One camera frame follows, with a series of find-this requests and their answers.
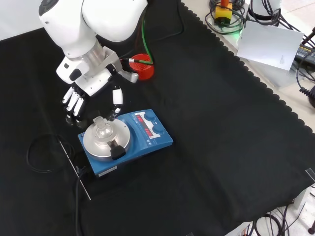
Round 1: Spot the black bench cloth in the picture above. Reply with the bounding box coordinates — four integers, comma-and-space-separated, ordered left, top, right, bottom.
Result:
0, 0, 315, 236

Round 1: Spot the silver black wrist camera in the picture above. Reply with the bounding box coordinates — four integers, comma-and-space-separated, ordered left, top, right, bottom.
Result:
108, 62, 140, 84

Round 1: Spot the black power supply unit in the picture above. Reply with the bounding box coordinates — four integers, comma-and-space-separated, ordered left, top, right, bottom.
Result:
293, 42, 315, 65

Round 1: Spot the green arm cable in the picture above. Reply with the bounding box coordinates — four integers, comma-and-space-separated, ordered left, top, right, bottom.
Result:
141, 6, 155, 65

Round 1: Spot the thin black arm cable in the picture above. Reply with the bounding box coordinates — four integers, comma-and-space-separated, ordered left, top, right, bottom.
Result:
134, 0, 186, 50

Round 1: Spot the red ribbed flask ring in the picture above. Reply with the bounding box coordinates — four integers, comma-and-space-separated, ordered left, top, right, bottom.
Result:
128, 53, 155, 81

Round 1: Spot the black heater power cable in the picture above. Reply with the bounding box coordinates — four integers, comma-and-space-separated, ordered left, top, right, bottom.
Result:
74, 165, 87, 236

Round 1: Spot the clear glass round-bottom flask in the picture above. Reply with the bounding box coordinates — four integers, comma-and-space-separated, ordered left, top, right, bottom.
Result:
92, 116, 115, 140

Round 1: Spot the black coiled cable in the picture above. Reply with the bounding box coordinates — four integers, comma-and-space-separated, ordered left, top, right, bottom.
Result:
294, 57, 315, 100

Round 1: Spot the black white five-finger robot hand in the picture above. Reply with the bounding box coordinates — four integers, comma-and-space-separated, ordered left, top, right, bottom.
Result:
56, 56, 124, 123

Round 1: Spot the pale board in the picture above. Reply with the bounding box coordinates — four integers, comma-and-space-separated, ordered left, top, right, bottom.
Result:
236, 20, 305, 72

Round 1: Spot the heater with blue base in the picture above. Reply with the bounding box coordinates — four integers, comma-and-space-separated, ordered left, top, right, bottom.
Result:
77, 108, 174, 179

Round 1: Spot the yellow stop button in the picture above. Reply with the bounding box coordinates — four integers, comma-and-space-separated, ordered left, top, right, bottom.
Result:
214, 0, 233, 27

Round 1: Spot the black looped probe cable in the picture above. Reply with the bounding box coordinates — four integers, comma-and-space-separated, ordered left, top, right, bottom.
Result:
26, 133, 76, 173

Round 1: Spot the thin metal probe rod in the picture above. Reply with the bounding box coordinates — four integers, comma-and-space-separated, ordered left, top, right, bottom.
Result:
59, 141, 92, 201

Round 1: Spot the clear cloth clip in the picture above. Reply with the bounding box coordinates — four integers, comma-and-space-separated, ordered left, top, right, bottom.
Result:
305, 168, 315, 183

